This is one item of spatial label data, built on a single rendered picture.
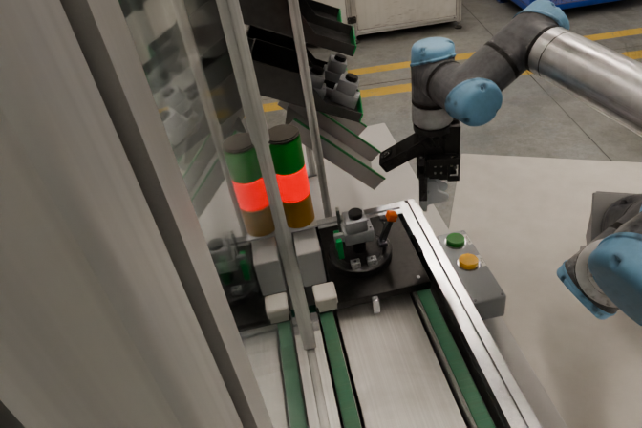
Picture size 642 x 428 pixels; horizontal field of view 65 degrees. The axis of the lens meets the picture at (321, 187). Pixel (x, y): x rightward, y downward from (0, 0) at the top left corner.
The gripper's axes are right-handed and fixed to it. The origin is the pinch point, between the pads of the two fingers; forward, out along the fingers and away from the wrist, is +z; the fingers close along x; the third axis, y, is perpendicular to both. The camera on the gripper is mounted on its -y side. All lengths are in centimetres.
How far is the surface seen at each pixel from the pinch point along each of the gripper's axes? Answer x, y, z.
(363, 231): -5.8, -12.2, 2.1
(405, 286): -13.2, -3.7, 10.6
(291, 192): -28.4, -19.2, -25.2
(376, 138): 65, -13, 21
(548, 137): 200, 84, 105
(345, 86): 22.4, -16.6, -18.0
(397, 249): -2.4, -5.3, 10.5
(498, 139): 200, 53, 105
